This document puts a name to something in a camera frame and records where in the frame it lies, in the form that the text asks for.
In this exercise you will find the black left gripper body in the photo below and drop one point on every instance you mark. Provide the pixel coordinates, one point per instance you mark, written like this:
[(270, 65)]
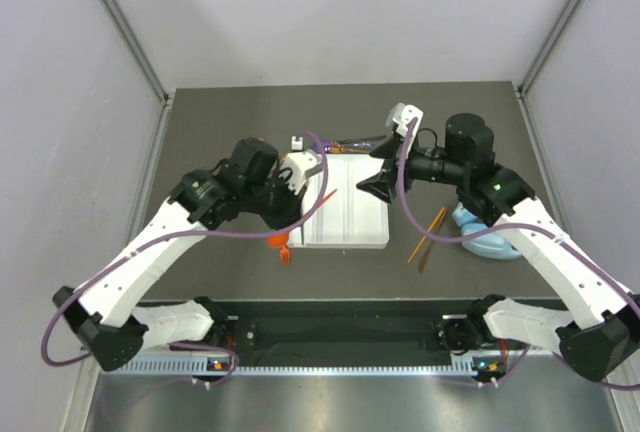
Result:
[(279, 201)]

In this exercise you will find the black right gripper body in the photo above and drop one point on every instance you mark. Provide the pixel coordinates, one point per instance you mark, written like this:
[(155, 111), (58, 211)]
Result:
[(411, 146)]

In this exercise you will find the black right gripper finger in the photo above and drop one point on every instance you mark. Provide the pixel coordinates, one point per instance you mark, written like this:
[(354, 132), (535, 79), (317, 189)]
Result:
[(382, 185), (388, 148)]

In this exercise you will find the orange plastic fork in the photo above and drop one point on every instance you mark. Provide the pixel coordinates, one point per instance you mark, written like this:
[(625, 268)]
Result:
[(285, 255)]

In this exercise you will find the orange plastic knife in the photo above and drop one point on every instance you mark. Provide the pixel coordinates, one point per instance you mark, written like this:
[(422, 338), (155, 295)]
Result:
[(327, 197)]

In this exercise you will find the white divided utensil tray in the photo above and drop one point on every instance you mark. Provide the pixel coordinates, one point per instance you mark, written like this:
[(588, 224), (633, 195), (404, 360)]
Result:
[(351, 219)]

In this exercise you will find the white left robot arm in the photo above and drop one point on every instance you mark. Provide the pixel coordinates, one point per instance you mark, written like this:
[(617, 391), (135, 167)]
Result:
[(105, 312)]

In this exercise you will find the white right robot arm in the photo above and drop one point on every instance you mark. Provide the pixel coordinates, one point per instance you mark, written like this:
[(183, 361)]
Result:
[(598, 328)]

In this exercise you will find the orange plastic spoon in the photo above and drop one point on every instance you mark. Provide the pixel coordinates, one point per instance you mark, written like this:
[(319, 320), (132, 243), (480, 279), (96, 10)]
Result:
[(278, 241)]

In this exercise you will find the gold thin utensil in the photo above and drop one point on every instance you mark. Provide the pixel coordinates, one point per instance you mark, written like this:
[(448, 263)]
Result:
[(343, 151)]

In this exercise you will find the light blue headphones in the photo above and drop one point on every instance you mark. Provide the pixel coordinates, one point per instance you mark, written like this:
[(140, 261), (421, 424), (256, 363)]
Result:
[(489, 246)]

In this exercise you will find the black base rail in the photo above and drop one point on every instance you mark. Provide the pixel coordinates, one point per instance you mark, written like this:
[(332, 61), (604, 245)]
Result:
[(359, 332)]

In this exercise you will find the grey cable duct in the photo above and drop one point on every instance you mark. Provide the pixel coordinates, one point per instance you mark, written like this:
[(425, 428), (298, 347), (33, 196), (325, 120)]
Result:
[(217, 365)]

